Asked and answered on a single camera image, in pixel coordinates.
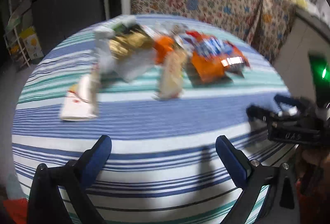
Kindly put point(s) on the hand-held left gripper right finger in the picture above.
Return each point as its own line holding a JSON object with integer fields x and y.
{"x": 230, "y": 159}

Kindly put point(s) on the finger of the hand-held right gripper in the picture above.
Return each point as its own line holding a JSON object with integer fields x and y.
{"x": 259, "y": 112}
{"x": 286, "y": 102}

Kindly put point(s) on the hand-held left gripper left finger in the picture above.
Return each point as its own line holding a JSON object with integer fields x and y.
{"x": 99, "y": 157}

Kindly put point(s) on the white paper packet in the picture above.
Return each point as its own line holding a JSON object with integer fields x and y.
{"x": 77, "y": 102}

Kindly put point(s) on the large orange chip bag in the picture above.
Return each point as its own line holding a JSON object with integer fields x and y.
{"x": 214, "y": 61}

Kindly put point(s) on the beige cracker packet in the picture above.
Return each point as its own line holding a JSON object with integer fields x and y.
{"x": 171, "y": 77}

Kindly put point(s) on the white plastic wrapper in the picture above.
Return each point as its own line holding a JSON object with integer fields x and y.
{"x": 121, "y": 64}

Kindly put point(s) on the small orange wrapper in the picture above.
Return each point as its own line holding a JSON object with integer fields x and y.
{"x": 163, "y": 48}

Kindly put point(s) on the gold foil snack wrapper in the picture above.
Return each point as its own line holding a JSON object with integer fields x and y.
{"x": 126, "y": 43}

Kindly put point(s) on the silver foil wrapper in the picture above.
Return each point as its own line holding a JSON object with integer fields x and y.
{"x": 171, "y": 29}

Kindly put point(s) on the green white box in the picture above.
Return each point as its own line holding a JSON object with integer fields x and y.
{"x": 123, "y": 24}

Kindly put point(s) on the person's right hand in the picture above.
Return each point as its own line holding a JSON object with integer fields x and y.
{"x": 312, "y": 157}

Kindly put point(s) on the striped blue green tablecloth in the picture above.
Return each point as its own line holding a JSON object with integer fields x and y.
{"x": 144, "y": 118}

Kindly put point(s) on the orange cloth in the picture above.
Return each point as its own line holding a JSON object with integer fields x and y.
{"x": 16, "y": 211}

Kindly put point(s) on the yellow box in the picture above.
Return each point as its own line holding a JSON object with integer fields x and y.
{"x": 32, "y": 43}

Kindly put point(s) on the dark grey refrigerator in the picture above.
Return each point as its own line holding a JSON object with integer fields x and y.
{"x": 67, "y": 7}

